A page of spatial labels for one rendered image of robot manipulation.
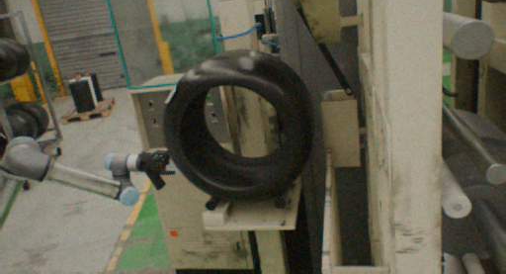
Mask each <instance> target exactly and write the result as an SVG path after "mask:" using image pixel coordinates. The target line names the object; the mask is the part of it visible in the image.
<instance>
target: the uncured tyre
mask: <svg viewBox="0 0 506 274"><path fill-rule="evenodd" d="M175 85H176V91H175V92H174V95H172V97H171V99H170V101H169V103H166V107H165V109H164V113H163V137H164V141H165V144H166V147H167V151H168V153H169V154H170V157H171V159H172V161H173V162H174V165H175V166H176V167H177V169H178V170H179V172H180V173H182V175H183V176H184V177H185V178H186V180H187V181H190V183H191V184H193V185H194V186H195V187H196V188H198V189H200V190H201V191H202V192H205V193H206V194H208V195H211V196H212V197H215V198H217V199H221V200H223V201H227V202H231V203H255V202H259V201H262V200H265V199H270V198H271V197H273V196H275V195H278V194H279V193H281V192H283V191H284V190H286V188H288V187H290V185H291V184H293V183H294V181H295V180H296V179H297V178H298V177H299V175H300V173H301V172H302V171H303V169H304V167H305V165H306V164H307V162H308V159H309V158H310V155H311V152H312V144H313V140H314V134H315V108H314V105H313V102H312V97H311V95H310V93H309V92H308V88H307V87H306V86H305V84H304V82H303V80H301V79H300V77H299V76H298V75H297V73H296V72H295V71H294V70H293V69H291V68H290V66H289V65H286V63H285V62H282V61H281V60H280V59H278V58H275V57H274V56H272V55H270V54H267V53H264V52H262V51H260V50H250V49H236V50H227V51H224V52H222V53H220V54H216V55H214V56H212V57H211V58H208V59H207V60H205V61H204V62H201V63H200V64H198V65H195V66H194V67H193V68H192V69H189V71H188V72H186V73H185V74H184V75H183V76H182V77H181V78H180V79H179V80H178V82H177V83H176V84H175ZM175 85H174V86H175ZM219 86H237V87H241V88H246V89H249V90H250V91H252V92H255V93H256V94H258V95H260V96H262V97H263V98H264V99H266V100H267V102H268V103H270V104H271V106H272V107H274V108H275V111H277V113H278V114H279V116H280V118H281V119H282V122H283V125H284V127H285V129H286V138H287V141H286V143H284V144H283V145H282V147H280V148H279V149H278V150H275V151H274V152H273V153H271V154H267V155H264V156H260V157H245V156H241V155H238V154H234V153H232V152H230V151H229V150H226V149H225V148H224V147H222V146H221V145H220V144H219V143H218V142H217V141H216V140H215V138H214V137H213V136H212V135H211V132H210V130H209V127H208V125H207V122H206V118H205V102H206V99H207V96H208V95H209V91H210V89H211V88H215V87H219Z"/></svg>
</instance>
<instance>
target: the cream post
mask: <svg viewBox="0 0 506 274"><path fill-rule="evenodd" d="M216 1H217V8H218V16H219V21H220V26H221V31H222V36H223V37H226V36H235V35H237V34H241V33H243V32H247V31H249V29H251V28H253V26H254V25H256V23H255V17H254V11H253V1H248V0H216ZM223 45H224V50H225V51H227V50H236V49H250V50H259V46H258V40H257V34H256V28H255V29H254V30H253V32H250V33H249V34H248V35H245V36H240V37H237V38H234V39H230V40H223ZM230 88H231V92H232V97H233V102H234V111H235V114H236V121H237V125H238V134H239V139H240V143H241V153H242V156H245V157H255V156H264V155H267V154H271V153H273V148H272V141H271V130H270V125H269V119H268V113H267V102H266V99H264V98H263V97H262V96H260V95H258V94H256V93H255V92H252V91H250V90H249V89H246V88H241V87H237V86H230ZM255 233H256V241H257V244H258V252H259V255H260V267H261V271H262V274H291V272H290V265H289V261H288V255H287V243H286V238H285V234H284V230H283V229H258V230H255Z"/></svg>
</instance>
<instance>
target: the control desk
mask: <svg viewBox="0 0 506 274"><path fill-rule="evenodd" d="M173 88H174V85H169V86H162V87H155V88H140V89H132V90H129V91H127V92H128V98H129V101H130V104H131V107H132V113H133V116H134V119H135V122H136V128H137V132H138V135H139V138H140V144H141V147H142V151H145V152H150V153H152V152H154V151H156V150H166V151H167V147H166V144H165V141H164V137H163V113H164V109H165V107H166V103H167V99H168V97H169V95H170V94H171V91H172V89H173ZM205 118H206V122H207V125H208V127H209V130H210V132H211V135H212V136H213V137H214V138H215V140H216V141H217V142H218V143H219V144H220V145H221V146H222V147H224V148H225V149H226V150H229V151H230V152H232V153H234V154H238V155H241V156H242V153H241V143H240V139H239V134H238V125H237V121H236V114H235V111H234V102H233V97H232V92H231V88H230V86H219V87H215V88H211V89H210V91H209V95H208V96H207V99H206V102H205ZM160 176H161V177H162V178H163V181H164V182H165V183H166V185H165V186H164V187H163V188H162V189H160V190H159V191H157V190H156V188H155V186H154V185H153V184H152V183H151V188H152V191H153V193H154V196H155V203H156V206H157V209H158V215H159V219H160V222H161V224H162V230H163V234H164V237H165V240H166V246H167V249H168V253H169V259H170V262H171V265H172V268H173V269H176V273H177V274H256V270H257V268H258V264H259V261H260V255H259V252H258V244H257V241H256V233H255V230H214V231H205V226H204V220H203V216H202V214H203V213H204V210H205V208H206V207H205V204H206V202H207V200H208V198H209V197H210V195H208V194H206V193H205V192H202V191H201V190H200V189H198V188H196V187H195V186H194V185H193V184H191V183H190V181H187V180H186V178H185V177H184V176H183V175H182V173H178V174H174V175H160ZM170 230H176V231H177V234H178V236H171V235H170Z"/></svg>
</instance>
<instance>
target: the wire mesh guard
mask: <svg viewBox="0 0 506 274"><path fill-rule="evenodd" d="M331 163H332V147H327V174H326V190H325V206H324V237H323V252H322V268H321V271H322V274H330V263H332V264H333V266H343V258H342V248H341V238H340V223H339V212H338V203H337V193H336V184H335V168H332V167H331Z"/></svg>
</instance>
